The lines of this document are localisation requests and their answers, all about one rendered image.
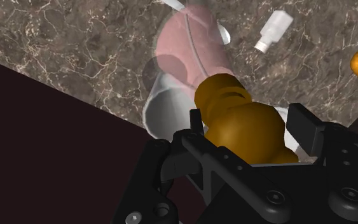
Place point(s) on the pink translucent pitcher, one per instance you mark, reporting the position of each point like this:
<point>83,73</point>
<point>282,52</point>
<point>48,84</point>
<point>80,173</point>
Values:
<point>178,40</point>

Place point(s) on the golden brown knobbed object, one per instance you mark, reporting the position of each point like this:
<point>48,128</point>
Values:
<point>247,130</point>

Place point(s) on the white plastic bottle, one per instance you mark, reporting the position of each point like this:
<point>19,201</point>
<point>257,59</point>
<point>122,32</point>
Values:
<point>273,29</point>

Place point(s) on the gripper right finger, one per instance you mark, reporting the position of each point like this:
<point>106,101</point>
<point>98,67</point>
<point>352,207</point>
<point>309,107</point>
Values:
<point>343,161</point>

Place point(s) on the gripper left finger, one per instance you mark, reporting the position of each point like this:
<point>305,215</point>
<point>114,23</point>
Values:
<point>234,169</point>

